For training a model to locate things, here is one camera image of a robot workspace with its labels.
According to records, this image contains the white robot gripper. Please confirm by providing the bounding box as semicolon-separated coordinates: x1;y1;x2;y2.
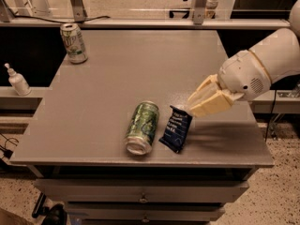
187;50;271;117

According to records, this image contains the blue rxbar blueberry wrapper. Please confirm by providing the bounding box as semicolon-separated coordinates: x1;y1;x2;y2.
159;106;192;153

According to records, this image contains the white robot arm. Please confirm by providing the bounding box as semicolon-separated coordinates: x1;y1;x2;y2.
185;0;300;117

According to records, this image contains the green can lying down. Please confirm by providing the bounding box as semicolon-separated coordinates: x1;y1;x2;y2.
125;101;159;156

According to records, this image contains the white green 7up can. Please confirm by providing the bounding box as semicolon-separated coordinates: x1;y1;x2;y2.
60;23;88;64

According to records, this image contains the grey drawer cabinet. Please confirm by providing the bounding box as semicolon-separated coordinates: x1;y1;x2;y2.
11;30;273;225

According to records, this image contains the upper drawer knob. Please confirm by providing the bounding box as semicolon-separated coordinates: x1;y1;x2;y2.
139;195;148;203

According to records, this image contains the white pump bottle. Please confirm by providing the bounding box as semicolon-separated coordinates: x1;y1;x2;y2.
5;63;31;96

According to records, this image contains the black object on floor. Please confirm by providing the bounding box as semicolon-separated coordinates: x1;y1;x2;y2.
32;193;68;225

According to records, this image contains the grey metal bracket right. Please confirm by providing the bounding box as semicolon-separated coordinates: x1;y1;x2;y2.
191;0;207;24

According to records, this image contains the grey metal bracket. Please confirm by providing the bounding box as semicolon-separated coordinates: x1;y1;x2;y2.
191;0;207;24
70;0;87;23

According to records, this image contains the grey metal bracket left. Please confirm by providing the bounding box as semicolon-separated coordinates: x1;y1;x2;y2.
70;0;87;23

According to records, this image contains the black cable on shelf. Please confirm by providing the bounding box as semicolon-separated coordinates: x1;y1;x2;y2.
12;14;112;24

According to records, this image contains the black cable at left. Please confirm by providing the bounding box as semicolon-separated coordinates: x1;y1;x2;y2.
0;132;20;159

